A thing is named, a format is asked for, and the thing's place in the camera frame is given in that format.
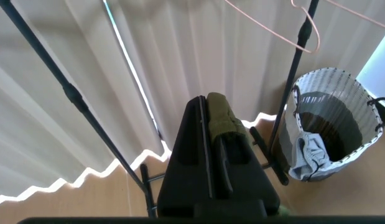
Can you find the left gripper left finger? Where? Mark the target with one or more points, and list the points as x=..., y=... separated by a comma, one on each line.
x=186, y=161

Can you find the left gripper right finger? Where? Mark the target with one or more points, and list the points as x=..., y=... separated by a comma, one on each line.
x=245, y=180

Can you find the green sleeveless shirt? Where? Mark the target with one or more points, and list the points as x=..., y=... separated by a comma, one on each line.
x=220, y=115

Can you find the white laundry basket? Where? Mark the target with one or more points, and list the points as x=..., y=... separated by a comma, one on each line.
x=332, y=84

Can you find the black clothes rack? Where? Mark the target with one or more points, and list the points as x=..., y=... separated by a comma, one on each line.
x=71, y=93

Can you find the pale grey garment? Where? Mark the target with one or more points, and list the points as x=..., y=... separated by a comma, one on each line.
x=310, y=155

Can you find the beige curtain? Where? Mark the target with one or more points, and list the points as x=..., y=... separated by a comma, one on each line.
x=195, y=46

